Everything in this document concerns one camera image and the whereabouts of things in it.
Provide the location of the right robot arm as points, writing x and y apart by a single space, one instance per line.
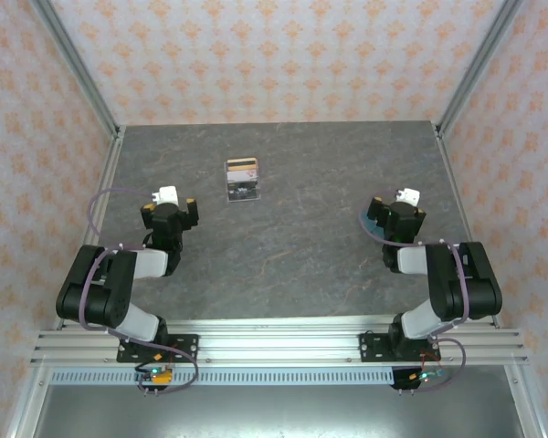
466 292

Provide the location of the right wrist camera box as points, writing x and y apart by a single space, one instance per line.
408 196

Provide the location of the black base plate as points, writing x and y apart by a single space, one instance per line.
182 347
374 347

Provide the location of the right power connector board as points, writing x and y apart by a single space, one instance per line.
427 376

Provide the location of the right aluminium side rail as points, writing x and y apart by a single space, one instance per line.
461 205

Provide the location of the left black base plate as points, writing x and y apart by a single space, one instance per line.
182 347

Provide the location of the grey metal sheet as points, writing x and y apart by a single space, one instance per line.
274 410

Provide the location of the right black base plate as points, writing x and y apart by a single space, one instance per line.
374 347

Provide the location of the aluminium side rail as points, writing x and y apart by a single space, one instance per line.
461 205
105 182

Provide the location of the left aluminium corner post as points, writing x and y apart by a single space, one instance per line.
77 73

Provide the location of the white pink card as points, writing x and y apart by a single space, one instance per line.
242 174

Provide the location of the aluminium corner post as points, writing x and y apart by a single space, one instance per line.
77 73
477 64

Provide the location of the aluminium cross rail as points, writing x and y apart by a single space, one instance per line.
278 342

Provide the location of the left aluminium side rail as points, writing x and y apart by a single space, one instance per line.
105 182

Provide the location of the black card in stand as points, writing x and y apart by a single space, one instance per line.
243 188

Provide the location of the right aluminium corner post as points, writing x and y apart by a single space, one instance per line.
477 64

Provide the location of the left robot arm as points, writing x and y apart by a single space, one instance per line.
96 292

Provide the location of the left yellow power connector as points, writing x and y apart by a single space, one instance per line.
160 376

